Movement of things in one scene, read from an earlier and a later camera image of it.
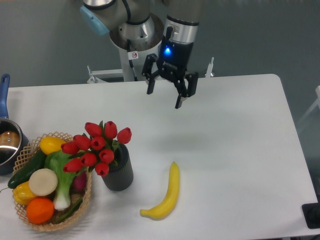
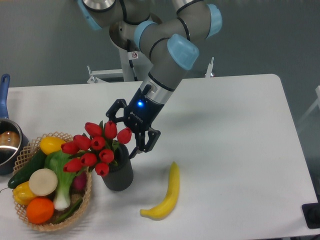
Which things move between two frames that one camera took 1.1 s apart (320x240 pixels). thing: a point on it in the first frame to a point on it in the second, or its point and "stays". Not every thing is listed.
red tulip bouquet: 94,149 stays
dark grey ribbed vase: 120,175 stays
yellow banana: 163,210 stays
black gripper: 173,61 to 141,111
